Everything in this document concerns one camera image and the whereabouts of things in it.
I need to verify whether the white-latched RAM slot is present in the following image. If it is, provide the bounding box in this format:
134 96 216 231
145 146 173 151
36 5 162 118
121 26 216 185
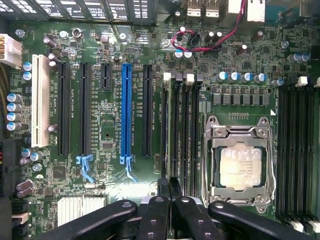
311 77 320 233
289 76 309 233
184 73 195 198

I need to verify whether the short black expansion slot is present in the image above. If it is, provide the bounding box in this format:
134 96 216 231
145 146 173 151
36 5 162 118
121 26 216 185
101 62 113 91

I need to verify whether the green motherboard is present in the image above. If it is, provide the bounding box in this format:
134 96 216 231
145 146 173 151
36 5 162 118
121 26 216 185
9 21 320 240

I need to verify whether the silver ethernet port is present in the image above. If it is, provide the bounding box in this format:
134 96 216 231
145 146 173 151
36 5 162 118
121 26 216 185
246 0 266 23

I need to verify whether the teal rear port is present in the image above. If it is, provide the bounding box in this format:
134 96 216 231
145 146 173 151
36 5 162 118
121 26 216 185
264 3 301 24

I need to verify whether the red black twisted wire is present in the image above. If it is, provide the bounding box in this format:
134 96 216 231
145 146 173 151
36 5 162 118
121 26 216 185
171 0 248 53

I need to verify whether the white expansion slot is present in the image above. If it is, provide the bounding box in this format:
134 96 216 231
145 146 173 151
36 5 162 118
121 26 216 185
31 53 51 148

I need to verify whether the silver metal rear port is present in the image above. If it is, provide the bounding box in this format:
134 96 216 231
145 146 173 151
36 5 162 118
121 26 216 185
204 0 221 19
186 0 202 19
227 0 242 15

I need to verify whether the silver installed CPU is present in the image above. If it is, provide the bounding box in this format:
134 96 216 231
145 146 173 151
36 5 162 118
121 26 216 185
219 146 263 191

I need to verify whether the black-latched RAM slot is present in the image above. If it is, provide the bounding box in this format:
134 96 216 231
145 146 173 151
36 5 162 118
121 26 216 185
301 74 313 221
173 73 185 177
277 73 298 218
193 73 204 201

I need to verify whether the long black expansion slot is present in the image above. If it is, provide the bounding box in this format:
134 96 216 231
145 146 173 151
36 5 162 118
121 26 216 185
57 61 72 156
142 64 153 157

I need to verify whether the CPU in metal socket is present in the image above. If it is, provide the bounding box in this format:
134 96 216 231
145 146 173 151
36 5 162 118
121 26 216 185
201 114 278 208

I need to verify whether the silver chipset heat sink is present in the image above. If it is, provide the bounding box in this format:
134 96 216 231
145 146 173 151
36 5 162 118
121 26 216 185
57 196 107 227

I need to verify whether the white power connector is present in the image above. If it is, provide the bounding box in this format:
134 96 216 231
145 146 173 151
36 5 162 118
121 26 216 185
0 33 23 67

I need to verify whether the yellow power wire bundle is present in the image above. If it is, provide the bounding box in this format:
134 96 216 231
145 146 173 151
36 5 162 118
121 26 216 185
0 63 10 131

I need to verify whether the metal socket locking lever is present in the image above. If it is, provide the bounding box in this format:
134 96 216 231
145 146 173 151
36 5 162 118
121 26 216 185
268 129 278 201
202 149 212 201

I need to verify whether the black main power connector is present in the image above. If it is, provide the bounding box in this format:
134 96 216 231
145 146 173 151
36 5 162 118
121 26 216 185
0 139 22 196

